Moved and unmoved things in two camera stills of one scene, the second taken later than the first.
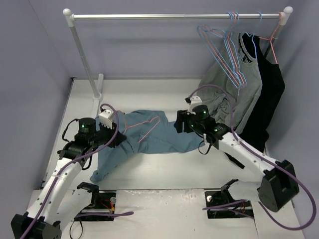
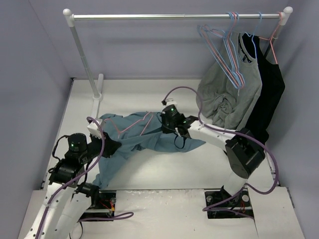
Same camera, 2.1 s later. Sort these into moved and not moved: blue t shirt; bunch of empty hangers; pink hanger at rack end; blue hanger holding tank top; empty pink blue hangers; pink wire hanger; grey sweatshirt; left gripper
Moved: pink wire hanger; left gripper; blue t shirt
Not moved: pink hanger at rack end; grey sweatshirt; empty pink blue hangers; blue hanger holding tank top; bunch of empty hangers
